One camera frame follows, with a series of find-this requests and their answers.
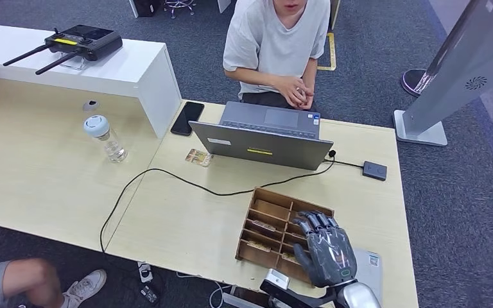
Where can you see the small black box device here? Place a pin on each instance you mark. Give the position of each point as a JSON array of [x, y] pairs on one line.
[[374, 171]]

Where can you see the person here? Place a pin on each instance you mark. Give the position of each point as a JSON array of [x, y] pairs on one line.
[[25, 280], [272, 42]]

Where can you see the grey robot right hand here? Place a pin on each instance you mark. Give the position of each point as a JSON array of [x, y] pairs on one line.
[[329, 255]]

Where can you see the grey laptop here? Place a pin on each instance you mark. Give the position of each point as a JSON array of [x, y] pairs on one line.
[[263, 148]]

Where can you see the wooden card organizer tray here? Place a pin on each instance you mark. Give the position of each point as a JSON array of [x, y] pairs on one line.
[[263, 204]]

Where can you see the person's left forearm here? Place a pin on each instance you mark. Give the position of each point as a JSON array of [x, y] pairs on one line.
[[310, 70]]

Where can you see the white raised counter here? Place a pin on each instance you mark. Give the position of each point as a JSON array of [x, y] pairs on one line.
[[123, 72]]

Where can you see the clear bottle pale blue cap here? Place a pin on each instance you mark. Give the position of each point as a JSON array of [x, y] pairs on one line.
[[108, 140]]

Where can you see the white card reader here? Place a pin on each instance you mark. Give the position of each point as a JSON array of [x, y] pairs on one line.
[[370, 276]]

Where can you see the person's right hand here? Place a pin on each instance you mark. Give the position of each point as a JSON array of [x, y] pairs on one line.
[[291, 89]]

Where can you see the round chrome base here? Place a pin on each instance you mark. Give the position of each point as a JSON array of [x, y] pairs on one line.
[[410, 83]]

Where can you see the grey desk grommet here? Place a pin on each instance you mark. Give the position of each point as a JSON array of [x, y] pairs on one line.
[[91, 105]]

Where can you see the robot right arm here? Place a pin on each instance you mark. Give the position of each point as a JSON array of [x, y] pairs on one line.
[[359, 297]]

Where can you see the chrome stool base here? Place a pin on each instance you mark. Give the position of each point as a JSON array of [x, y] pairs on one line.
[[179, 6]]

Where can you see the clear plastic stand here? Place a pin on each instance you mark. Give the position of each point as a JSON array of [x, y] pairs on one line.
[[73, 64]]

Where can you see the autumn picture key card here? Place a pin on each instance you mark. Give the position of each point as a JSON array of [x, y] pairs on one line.
[[199, 157]]

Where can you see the key card with HOTEL print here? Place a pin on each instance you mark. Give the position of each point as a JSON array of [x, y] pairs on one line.
[[258, 245], [288, 257]]

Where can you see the grey kiosk display stand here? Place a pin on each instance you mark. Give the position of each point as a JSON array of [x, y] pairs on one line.
[[463, 72]]

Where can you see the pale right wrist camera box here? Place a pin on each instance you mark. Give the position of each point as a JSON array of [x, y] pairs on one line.
[[277, 279]]

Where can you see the black remote controller with antennas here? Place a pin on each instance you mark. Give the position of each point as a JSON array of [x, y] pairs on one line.
[[87, 42]]

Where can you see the person's left hand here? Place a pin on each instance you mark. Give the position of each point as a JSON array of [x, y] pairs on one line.
[[310, 100]]

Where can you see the white furniture panel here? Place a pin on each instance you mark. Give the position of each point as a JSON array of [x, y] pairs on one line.
[[224, 5]]

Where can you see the yellow floor tape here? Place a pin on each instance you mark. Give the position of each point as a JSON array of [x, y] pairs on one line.
[[333, 51]]

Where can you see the black cabinet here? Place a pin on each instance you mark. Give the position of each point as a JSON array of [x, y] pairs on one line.
[[148, 7]]

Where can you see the key card with road picture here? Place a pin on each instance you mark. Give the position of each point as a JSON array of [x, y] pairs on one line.
[[264, 225]]

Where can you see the white shoe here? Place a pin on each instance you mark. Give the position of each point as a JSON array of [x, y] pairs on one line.
[[85, 287]]

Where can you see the black smartphone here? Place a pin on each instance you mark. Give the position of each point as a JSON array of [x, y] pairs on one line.
[[187, 118]]

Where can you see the person's right forearm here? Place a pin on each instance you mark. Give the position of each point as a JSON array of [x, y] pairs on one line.
[[250, 78]]

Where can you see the white power strip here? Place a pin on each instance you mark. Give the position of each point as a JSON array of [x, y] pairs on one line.
[[145, 272]]

